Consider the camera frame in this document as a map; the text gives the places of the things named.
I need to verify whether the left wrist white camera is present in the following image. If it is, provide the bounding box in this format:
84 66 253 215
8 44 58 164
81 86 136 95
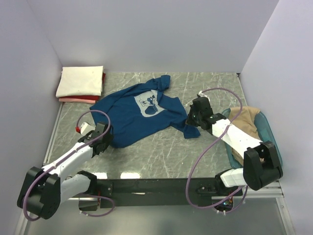
75 122 95 136

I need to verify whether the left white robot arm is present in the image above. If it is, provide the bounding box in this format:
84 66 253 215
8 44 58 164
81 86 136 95
17 122 113 219

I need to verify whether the blue printed t shirt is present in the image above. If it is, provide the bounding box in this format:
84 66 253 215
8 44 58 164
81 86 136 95
90 75 200 148

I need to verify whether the teal plastic bin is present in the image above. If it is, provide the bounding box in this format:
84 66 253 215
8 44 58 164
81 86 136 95
220 108 283 179

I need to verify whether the folded cream t shirt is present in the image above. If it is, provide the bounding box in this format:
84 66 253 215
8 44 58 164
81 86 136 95
56 66 104 97

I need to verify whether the tan t shirt in bin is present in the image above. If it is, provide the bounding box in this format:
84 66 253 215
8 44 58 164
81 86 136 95
228 106 260 166

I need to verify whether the folded dark red t shirt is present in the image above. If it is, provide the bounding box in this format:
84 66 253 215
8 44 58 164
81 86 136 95
57 73 106 102

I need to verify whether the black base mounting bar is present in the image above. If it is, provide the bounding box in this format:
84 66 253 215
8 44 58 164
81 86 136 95
78 177 245 211

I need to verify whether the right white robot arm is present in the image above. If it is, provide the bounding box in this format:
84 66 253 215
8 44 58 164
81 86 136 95
186 97 283 195

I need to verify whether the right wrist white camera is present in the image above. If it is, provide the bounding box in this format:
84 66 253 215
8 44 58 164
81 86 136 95
197 91 210 101

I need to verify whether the wrist white camera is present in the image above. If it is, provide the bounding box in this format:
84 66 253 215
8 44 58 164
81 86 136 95
197 91 210 101
75 122 95 136

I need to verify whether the folded pink t shirt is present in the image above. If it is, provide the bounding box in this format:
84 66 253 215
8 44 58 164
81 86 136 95
59 98 96 104

